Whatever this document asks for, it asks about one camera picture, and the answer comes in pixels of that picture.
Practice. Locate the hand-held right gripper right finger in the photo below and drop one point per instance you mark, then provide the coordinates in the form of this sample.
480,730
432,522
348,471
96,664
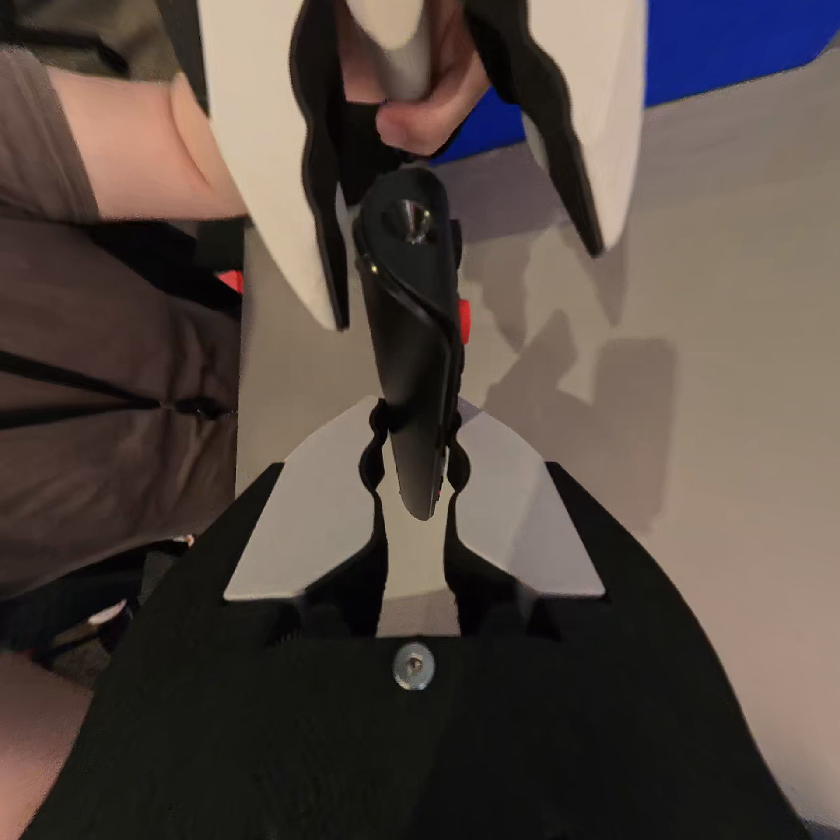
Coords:
525,518

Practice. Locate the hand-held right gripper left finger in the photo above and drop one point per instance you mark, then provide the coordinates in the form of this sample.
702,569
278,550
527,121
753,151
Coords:
308,518

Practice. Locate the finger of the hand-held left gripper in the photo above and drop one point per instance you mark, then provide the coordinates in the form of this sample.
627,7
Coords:
604,98
256,131

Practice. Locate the blue plastic bin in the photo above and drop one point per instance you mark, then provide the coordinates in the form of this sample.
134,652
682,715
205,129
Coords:
722,52

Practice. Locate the black remote control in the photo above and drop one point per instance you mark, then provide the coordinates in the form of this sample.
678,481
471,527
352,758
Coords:
407,367

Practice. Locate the person's right forearm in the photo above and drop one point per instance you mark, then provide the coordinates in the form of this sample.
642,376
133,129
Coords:
33,754

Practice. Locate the person's left forearm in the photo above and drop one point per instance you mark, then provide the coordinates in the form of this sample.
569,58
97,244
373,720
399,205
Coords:
151,151

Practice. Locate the person's left hand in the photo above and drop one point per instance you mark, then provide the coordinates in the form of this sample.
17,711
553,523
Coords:
446,98

